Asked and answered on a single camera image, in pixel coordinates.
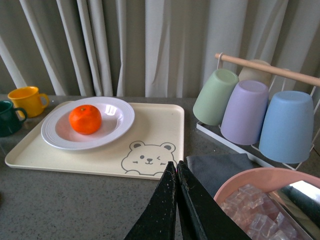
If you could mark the metal ice scoop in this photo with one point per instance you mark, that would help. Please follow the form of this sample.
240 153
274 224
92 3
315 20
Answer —
299 202

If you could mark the light green cup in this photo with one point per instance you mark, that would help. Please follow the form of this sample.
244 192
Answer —
211 103

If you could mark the grey white curtain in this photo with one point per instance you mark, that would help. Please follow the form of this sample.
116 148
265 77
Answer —
148 48

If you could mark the blue cup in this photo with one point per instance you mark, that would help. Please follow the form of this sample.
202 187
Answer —
288 126

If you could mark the purple cup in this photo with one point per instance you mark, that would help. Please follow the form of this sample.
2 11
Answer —
245 112

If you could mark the white cup rack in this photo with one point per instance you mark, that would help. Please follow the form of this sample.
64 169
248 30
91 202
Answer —
252 151

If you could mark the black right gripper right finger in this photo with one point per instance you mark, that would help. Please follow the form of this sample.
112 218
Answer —
201 218

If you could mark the grey blue cloth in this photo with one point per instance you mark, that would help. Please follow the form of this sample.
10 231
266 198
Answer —
214 170

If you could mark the beige cup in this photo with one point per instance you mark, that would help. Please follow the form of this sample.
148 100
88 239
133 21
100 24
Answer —
248 73

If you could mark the white ridged plate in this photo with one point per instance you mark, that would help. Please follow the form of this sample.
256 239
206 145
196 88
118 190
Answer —
117 118

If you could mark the pink bowl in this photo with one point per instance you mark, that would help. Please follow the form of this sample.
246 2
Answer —
267 179

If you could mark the clear fake ice cubes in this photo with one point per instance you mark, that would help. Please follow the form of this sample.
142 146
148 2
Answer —
257 215

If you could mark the orange fruit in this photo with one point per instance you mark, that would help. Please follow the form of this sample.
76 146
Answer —
85 119

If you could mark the dark green mug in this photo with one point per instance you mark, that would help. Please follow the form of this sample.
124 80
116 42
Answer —
10 123

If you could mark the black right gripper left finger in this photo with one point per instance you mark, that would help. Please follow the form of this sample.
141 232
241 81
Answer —
158 221

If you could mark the yellow mug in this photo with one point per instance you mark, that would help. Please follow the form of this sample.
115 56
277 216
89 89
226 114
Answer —
30 99

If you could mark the cream bear tray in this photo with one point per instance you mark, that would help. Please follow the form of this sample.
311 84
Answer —
155 138

